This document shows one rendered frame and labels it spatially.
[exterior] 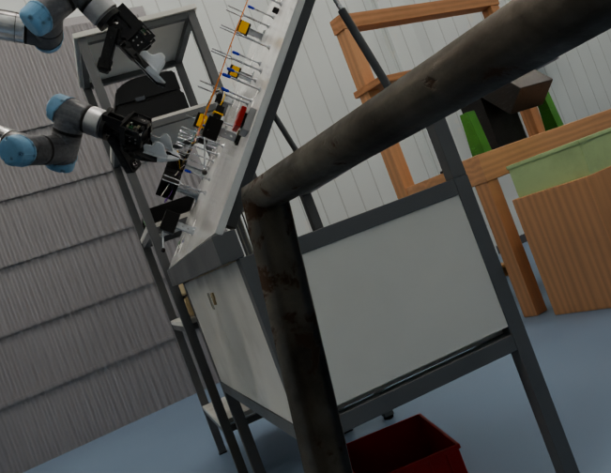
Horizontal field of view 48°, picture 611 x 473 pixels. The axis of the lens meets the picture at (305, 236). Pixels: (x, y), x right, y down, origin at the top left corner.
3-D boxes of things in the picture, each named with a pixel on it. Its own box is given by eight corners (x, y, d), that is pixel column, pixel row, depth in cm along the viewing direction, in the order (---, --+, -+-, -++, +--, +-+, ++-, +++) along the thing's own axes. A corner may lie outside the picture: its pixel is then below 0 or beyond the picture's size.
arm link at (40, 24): (42, 49, 169) (75, 22, 172) (40, 30, 158) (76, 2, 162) (18, 25, 168) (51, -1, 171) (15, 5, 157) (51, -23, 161)
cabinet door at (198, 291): (249, 399, 205) (203, 275, 205) (221, 381, 257) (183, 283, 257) (255, 396, 205) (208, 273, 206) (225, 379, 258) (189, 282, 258)
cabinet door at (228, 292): (295, 428, 152) (233, 262, 152) (247, 400, 204) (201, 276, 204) (305, 423, 153) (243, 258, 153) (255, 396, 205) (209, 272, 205)
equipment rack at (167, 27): (240, 484, 263) (71, 33, 264) (216, 453, 320) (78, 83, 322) (355, 429, 277) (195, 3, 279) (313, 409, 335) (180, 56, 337)
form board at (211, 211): (173, 270, 261) (168, 268, 260) (258, 36, 281) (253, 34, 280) (222, 236, 148) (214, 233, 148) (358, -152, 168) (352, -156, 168)
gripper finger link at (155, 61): (175, 65, 166) (149, 39, 167) (158, 82, 166) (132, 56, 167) (178, 69, 169) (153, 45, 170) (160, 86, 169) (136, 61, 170)
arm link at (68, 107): (57, 121, 183) (64, 90, 181) (94, 135, 182) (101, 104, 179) (40, 123, 176) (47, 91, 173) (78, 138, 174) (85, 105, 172)
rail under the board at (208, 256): (221, 265, 147) (210, 236, 147) (172, 286, 260) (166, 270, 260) (245, 256, 149) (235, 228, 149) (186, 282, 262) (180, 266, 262)
